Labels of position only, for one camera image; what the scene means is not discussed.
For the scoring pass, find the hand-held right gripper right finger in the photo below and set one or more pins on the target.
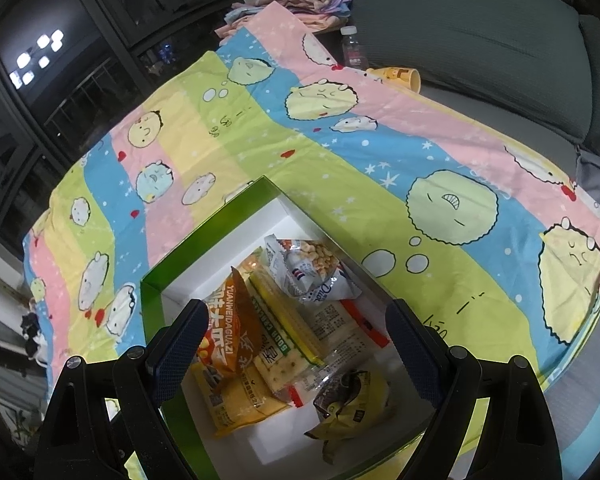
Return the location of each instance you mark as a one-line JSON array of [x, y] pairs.
[[410, 355]]

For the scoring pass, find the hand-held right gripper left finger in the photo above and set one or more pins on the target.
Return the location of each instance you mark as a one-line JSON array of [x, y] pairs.
[[180, 355]]

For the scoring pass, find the orange snack packet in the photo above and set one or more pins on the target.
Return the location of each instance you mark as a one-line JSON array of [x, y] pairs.
[[230, 330]]

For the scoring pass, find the beige red-ended snack packet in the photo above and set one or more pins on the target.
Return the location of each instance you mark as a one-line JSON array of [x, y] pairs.
[[340, 325]]

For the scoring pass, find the yellow snack packet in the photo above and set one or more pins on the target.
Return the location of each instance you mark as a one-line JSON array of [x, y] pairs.
[[240, 405]]

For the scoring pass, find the gold brown snack packet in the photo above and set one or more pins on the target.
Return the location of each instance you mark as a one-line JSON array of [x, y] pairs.
[[350, 410]]

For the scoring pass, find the green striped cracker packet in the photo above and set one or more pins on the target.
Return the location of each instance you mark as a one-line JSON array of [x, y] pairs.
[[285, 330]]

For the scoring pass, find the silver peanut snack packet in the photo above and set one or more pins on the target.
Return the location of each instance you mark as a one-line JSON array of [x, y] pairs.
[[305, 265]]

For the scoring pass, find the green white-lined box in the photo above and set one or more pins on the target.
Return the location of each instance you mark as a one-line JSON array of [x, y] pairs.
[[275, 220]]

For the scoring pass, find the black and white object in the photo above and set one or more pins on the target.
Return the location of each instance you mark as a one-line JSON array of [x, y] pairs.
[[32, 335]]

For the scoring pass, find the black box device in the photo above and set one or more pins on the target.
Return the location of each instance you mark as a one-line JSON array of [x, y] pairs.
[[10, 357]]

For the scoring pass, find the printed pastel blanket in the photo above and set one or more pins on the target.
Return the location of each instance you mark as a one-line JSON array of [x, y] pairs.
[[330, 160]]

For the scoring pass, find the dark glass window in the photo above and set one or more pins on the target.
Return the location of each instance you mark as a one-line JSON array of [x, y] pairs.
[[80, 110]]

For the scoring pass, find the yellow cup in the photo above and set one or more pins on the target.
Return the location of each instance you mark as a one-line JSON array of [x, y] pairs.
[[400, 77]]

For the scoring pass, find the clear plastic bottle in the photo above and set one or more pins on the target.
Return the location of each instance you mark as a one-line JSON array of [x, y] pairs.
[[352, 50]]

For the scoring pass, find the pile of folded clothes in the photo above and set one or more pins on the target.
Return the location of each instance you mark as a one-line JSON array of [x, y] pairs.
[[300, 0]]

